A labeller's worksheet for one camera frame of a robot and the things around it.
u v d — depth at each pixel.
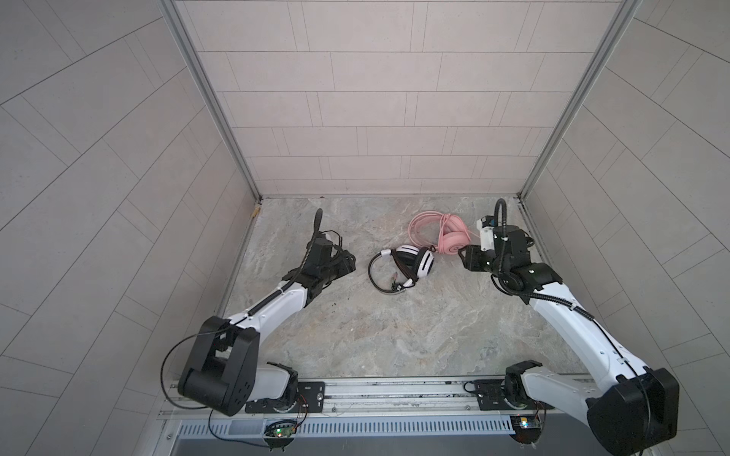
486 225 0.70
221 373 0.40
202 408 0.41
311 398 0.71
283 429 0.64
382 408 0.71
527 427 0.68
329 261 0.69
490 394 0.71
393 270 0.94
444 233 0.97
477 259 0.69
